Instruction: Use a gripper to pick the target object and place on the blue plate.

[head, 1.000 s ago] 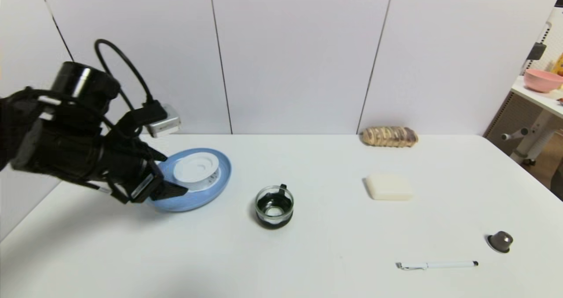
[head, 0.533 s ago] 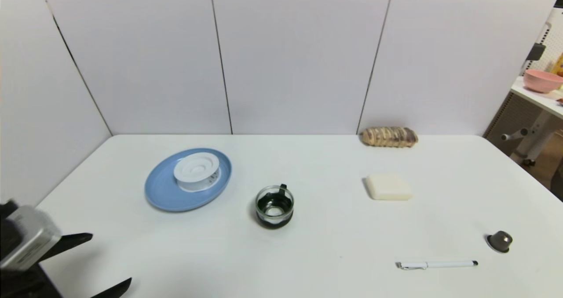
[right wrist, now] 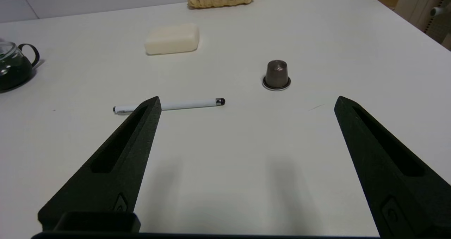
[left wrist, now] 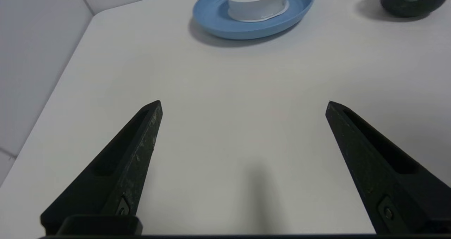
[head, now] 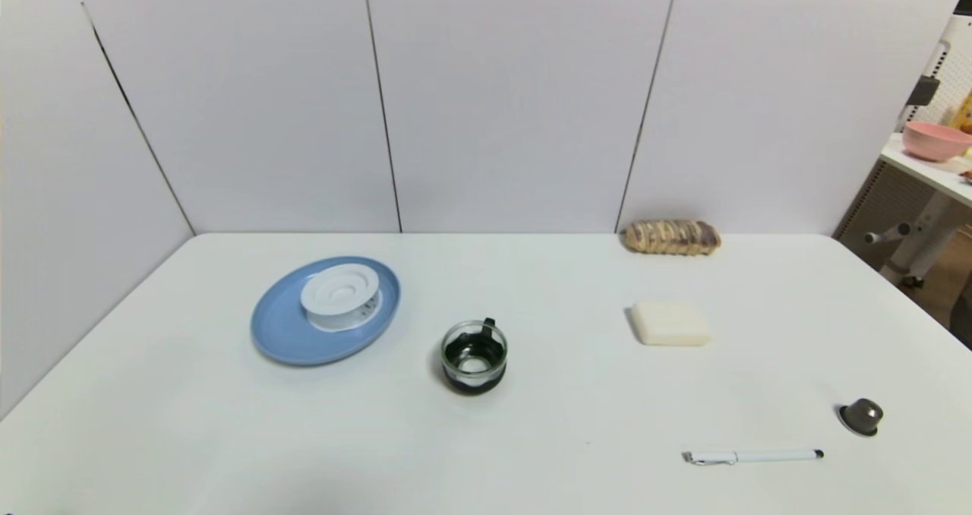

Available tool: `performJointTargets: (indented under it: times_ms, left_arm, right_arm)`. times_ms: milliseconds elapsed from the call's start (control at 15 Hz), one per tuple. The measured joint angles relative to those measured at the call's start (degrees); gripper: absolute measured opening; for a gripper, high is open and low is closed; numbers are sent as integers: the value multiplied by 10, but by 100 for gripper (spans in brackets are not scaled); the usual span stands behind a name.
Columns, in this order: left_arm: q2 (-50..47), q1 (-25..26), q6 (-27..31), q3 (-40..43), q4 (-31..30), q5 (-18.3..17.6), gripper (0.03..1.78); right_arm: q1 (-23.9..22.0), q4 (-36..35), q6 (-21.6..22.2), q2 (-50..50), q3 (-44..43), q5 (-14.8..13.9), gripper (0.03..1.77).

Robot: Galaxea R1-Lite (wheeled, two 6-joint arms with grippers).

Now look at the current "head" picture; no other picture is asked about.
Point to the cream soap bar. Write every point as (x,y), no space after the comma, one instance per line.
(670,323)

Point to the white pegboard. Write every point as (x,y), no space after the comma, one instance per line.
(953,67)

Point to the white plastic spool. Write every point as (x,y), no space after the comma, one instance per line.
(340,295)

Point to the glass cup with black holder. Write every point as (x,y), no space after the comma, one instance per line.
(474,357)

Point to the white side table top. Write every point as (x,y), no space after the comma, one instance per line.
(930,169)

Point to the black bracket on pegboard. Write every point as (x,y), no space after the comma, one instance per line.
(923,90)

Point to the pink bowl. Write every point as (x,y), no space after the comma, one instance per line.
(935,140)

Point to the dark grey coffee capsule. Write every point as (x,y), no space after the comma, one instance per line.
(863,415)

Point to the yellow package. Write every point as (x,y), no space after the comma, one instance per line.
(966,112)

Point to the blue round plate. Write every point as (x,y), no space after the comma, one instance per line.
(288,325)

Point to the white pen with black tip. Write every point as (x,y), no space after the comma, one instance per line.
(752,456)

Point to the brown striped bread loaf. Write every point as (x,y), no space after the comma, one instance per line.
(672,237)

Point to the white side table leg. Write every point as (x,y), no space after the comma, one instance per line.
(923,234)

